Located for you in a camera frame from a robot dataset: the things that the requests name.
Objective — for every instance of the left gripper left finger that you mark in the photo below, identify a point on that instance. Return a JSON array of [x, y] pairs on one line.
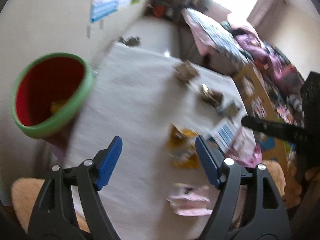
[[54, 216]]

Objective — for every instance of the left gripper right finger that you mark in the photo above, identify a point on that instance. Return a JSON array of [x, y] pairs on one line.
[[264, 214]]

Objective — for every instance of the yellow snack wrapper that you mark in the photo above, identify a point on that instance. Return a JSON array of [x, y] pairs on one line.
[[181, 145]]

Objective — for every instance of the brown gold cigarette pack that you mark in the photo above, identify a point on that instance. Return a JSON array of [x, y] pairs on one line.
[[210, 96]]

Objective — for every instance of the silver brown wrapper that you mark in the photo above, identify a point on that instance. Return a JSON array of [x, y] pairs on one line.
[[185, 72]]

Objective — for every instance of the orange plush cushion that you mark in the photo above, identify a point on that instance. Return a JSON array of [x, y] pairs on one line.
[[24, 193]]

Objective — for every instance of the pink plastic bag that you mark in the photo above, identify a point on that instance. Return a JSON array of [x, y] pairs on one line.
[[244, 151]]

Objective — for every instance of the pink paper wrapper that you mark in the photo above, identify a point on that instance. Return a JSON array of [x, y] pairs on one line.
[[188, 200]]

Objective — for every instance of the blue white milk carton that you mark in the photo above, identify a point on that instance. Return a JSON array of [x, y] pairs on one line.
[[222, 136]]

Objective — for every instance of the silver foil wrapper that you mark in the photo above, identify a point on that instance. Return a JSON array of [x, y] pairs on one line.
[[231, 110]]

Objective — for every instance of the wooden toy rack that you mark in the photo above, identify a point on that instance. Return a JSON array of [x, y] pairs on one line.
[[253, 92]]

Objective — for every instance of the red bin green rim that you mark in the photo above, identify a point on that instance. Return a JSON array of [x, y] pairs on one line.
[[49, 93]]

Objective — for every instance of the bed with plaid blanket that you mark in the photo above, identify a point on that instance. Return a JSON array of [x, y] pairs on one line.
[[238, 48]]

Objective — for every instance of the pair of grey shoes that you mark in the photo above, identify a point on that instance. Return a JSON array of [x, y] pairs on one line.
[[130, 42]]

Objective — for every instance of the red bucket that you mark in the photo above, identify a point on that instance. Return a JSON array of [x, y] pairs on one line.
[[159, 11]]

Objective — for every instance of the dark shelf unit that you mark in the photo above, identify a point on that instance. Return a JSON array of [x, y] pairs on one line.
[[167, 0]]

